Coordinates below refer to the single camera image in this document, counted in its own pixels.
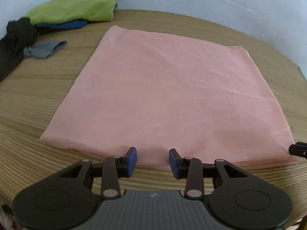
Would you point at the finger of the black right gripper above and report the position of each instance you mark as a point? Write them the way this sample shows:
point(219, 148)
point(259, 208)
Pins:
point(298, 149)

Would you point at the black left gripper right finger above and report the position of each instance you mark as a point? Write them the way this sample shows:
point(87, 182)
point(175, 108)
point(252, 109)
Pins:
point(233, 196)

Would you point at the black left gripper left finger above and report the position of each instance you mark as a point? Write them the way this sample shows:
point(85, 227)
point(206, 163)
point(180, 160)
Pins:
point(71, 196)

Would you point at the pink sheer fabric sheet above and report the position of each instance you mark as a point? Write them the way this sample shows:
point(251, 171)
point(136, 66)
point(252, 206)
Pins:
point(158, 91)

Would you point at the pile of colourful clothes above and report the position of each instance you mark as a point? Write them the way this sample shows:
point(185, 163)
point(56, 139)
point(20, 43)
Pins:
point(7, 219)

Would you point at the small grey cloth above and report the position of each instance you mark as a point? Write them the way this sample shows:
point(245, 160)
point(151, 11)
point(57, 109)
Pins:
point(44, 50)

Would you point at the black garment with pink trim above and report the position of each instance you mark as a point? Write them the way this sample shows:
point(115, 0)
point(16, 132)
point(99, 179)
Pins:
point(19, 35)

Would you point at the green folded garment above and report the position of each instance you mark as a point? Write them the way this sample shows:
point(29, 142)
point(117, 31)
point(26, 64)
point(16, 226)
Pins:
point(62, 11)

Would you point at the blue folded garment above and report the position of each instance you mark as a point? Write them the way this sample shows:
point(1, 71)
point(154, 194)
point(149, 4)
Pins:
point(75, 24)

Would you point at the grey folded garment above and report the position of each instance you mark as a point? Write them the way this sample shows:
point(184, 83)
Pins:
point(115, 7)

